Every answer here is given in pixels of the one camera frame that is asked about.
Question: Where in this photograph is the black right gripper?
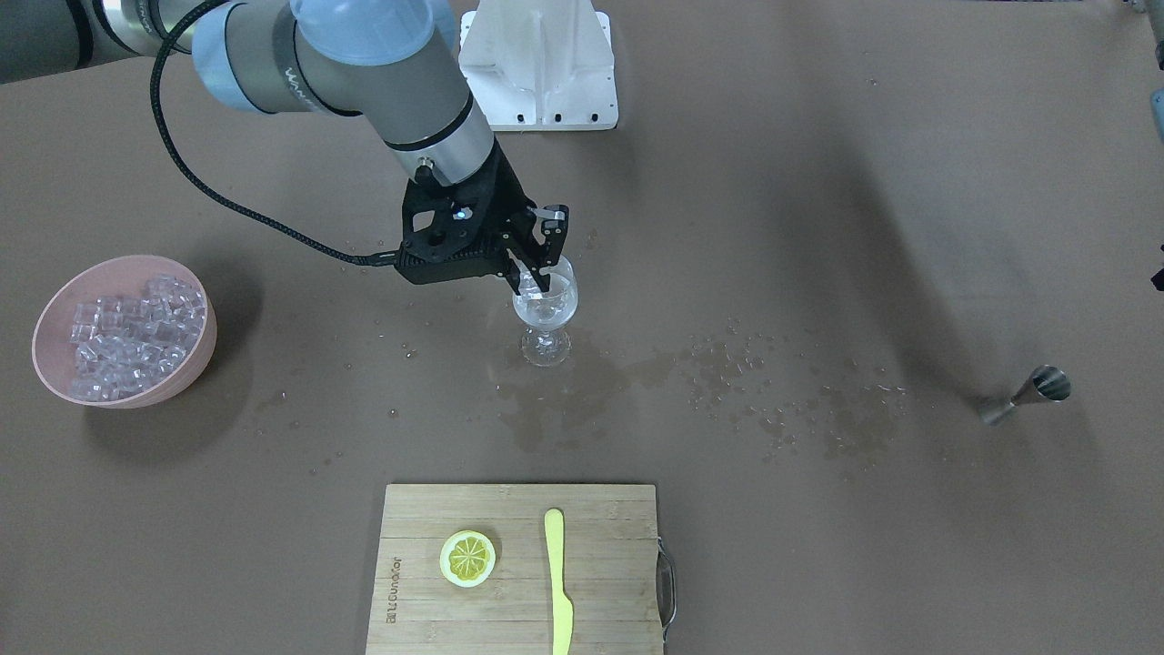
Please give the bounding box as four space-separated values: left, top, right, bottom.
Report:
400 141 570 296

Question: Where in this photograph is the clear ice cube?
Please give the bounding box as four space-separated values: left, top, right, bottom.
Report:
517 277 544 302

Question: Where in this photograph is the steel cone jigger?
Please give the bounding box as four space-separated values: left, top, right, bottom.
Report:
978 365 1073 426

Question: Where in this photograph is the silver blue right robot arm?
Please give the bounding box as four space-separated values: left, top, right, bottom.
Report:
1 1 569 296

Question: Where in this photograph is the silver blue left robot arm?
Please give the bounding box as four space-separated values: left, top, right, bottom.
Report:
1143 0 1164 141

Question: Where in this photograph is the clear wine glass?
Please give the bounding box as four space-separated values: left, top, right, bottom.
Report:
513 256 579 368

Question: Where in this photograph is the clear ice cubes pile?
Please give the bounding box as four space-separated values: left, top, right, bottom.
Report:
65 275 215 405

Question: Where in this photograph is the bamboo cutting board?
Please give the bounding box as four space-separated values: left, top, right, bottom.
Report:
365 482 673 654

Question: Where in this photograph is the yellow lemon slice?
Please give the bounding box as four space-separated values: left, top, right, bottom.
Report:
439 531 497 589

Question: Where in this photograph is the yellow plastic knife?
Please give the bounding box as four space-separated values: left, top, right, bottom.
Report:
544 510 575 654

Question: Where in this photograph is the pink bowl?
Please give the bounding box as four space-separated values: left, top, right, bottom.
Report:
31 256 217 410

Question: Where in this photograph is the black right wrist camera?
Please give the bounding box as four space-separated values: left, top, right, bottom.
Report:
392 197 508 285

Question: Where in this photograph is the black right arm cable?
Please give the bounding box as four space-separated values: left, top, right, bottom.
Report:
150 0 402 268

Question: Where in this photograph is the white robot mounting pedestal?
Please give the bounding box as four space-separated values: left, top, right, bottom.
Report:
457 1 619 133

